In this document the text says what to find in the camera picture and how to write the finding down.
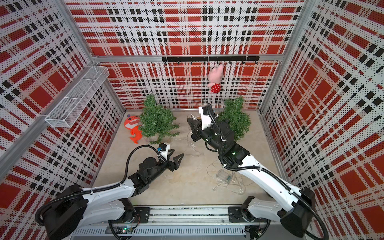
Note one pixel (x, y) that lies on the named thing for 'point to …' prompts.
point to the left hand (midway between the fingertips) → (180, 151)
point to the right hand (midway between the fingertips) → (190, 120)
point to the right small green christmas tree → (234, 112)
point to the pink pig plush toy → (215, 75)
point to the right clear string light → (237, 184)
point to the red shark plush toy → (133, 123)
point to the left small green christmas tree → (157, 123)
